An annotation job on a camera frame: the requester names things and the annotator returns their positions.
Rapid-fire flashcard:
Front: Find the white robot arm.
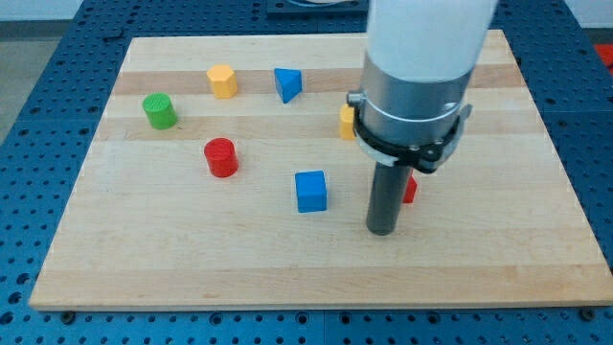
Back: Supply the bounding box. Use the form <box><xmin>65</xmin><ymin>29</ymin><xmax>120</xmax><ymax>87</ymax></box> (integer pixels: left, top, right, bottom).
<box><xmin>347</xmin><ymin>0</ymin><xmax>497</xmax><ymax>236</ymax></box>

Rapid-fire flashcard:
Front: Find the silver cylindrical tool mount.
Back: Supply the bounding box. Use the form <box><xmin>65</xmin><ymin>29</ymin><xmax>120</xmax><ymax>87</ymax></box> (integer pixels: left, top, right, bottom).
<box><xmin>347</xmin><ymin>57</ymin><xmax>472</xmax><ymax>173</ymax></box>

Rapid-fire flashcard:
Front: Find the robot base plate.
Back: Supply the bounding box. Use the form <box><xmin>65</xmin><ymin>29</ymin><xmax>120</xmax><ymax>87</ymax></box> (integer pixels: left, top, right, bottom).
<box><xmin>264</xmin><ymin>0</ymin><xmax>369</xmax><ymax>16</ymax></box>

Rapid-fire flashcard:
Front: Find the yellow hexagon block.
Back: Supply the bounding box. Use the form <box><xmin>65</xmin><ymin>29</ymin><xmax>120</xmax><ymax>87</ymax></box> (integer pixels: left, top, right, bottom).
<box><xmin>206</xmin><ymin>64</ymin><xmax>238</xmax><ymax>99</ymax></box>

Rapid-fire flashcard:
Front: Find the blue cube block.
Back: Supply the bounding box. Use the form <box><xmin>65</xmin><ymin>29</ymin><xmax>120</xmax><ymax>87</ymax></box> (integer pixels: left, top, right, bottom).
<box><xmin>295</xmin><ymin>171</ymin><xmax>328</xmax><ymax>213</ymax></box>

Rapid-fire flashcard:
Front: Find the red cylinder block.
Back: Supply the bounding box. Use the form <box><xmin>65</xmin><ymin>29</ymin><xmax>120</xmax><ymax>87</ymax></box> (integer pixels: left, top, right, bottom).
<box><xmin>203</xmin><ymin>138</ymin><xmax>238</xmax><ymax>178</ymax></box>

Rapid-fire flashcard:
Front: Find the red block behind rod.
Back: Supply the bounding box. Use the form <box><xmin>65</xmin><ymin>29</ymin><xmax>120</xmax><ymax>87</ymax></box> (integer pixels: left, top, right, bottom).
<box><xmin>402</xmin><ymin>175</ymin><xmax>419</xmax><ymax>204</ymax></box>

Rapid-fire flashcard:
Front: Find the wooden board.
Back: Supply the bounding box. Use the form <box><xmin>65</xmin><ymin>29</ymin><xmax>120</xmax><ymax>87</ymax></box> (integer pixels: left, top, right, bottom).
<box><xmin>30</xmin><ymin>30</ymin><xmax>612</xmax><ymax>311</ymax></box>

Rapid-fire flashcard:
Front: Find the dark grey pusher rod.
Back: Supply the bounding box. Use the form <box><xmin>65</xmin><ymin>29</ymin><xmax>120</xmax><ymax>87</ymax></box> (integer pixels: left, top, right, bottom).
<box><xmin>366</xmin><ymin>163</ymin><xmax>412</xmax><ymax>236</ymax></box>

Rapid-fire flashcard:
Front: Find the yellow block behind arm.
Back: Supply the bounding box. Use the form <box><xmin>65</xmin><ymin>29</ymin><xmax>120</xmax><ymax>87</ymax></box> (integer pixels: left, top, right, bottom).
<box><xmin>338</xmin><ymin>104</ymin><xmax>355</xmax><ymax>140</ymax></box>

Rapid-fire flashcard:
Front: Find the blue triangle block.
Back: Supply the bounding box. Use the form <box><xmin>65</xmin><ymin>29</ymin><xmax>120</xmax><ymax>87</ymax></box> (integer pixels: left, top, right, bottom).
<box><xmin>274</xmin><ymin>68</ymin><xmax>303</xmax><ymax>104</ymax></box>

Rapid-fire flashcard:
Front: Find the green cylinder block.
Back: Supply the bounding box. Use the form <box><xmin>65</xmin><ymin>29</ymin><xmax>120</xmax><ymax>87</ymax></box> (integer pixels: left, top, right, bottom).
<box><xmin>142</xmin><ymin>93</ymin><xmax>178</xmax><ymax>129</ymax></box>

